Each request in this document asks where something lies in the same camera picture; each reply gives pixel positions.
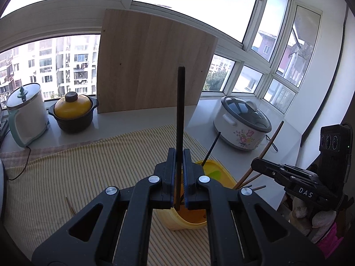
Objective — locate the light wooden board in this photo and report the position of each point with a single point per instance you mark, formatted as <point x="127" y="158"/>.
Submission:
<point x="152" y="61"/>

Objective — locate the dark brown chopstick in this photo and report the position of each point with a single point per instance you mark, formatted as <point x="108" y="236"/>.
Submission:
<point x="180" y="102"/>

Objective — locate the yellow pot lid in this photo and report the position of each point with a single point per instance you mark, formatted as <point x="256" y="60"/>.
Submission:
<point x="72" y="108"/>

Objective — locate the plaid beige cloth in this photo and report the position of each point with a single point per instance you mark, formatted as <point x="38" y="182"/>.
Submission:
<point x="14" y="158"/>

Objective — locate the black ceramic pot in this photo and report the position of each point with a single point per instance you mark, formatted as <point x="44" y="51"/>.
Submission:
<point x="73" y="123"/>

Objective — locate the teal and white electric cooker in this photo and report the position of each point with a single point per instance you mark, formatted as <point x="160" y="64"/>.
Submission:
<point x="27" y="122"/>

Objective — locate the white window frame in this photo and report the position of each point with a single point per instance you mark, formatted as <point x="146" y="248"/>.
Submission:
<point x="55" y="19"/>

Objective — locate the brown wooden chopstick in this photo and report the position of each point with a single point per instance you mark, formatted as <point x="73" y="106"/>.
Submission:
<point x="273" y="138"/>
<point x="255" y="175"/>

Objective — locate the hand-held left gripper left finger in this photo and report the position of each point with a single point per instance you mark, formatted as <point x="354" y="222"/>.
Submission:
<point x="170" y="171"/>

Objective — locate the beige lumpy object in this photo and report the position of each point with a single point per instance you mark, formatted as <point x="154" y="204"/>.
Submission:
<point x="321" y="219"/>

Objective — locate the pink cloth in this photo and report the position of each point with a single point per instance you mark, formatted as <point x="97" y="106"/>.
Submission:
<point x="330" y="241"/>

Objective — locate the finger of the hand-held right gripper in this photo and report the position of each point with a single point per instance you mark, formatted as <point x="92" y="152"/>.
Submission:
<point x="277" y="170"/>

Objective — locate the light wooden chopstick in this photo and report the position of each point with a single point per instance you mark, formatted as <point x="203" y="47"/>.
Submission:
<point x="70" y="205"/>

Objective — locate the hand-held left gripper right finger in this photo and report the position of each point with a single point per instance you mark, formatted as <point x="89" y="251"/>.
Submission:
<point x="187" y="171"/>

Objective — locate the yellow plastic cup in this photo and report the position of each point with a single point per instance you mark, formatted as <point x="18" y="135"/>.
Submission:
<point x="166" y="219"/>

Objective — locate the striped tablecloth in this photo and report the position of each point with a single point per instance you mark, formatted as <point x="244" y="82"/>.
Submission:
<point x="97" y="171"/>

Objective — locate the white floral rice cooker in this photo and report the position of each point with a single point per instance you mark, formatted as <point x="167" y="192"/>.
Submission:
<point x="235" y="133"/>

